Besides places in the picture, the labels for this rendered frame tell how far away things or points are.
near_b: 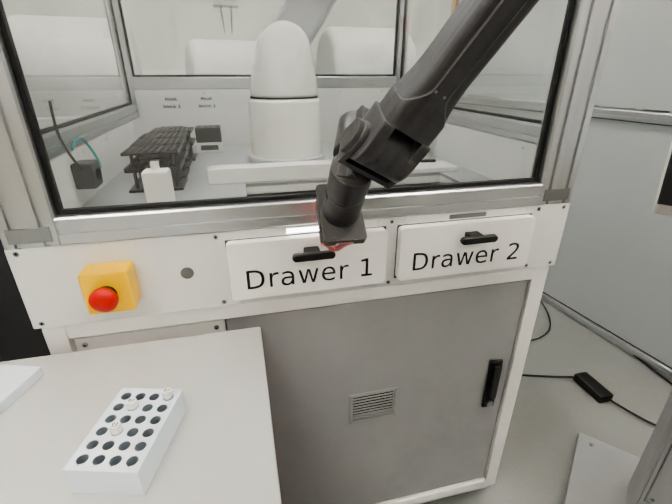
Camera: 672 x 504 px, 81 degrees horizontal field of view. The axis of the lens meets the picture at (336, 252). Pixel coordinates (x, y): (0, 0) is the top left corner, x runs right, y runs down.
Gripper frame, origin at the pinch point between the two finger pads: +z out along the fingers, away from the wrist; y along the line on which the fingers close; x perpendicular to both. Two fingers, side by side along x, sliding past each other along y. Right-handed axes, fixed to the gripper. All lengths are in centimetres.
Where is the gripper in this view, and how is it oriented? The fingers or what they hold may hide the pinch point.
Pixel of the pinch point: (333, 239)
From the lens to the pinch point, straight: 68.2
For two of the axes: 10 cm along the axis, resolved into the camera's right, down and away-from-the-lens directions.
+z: -1.4, 4.4, 8.9
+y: -1.5, -8.9, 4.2
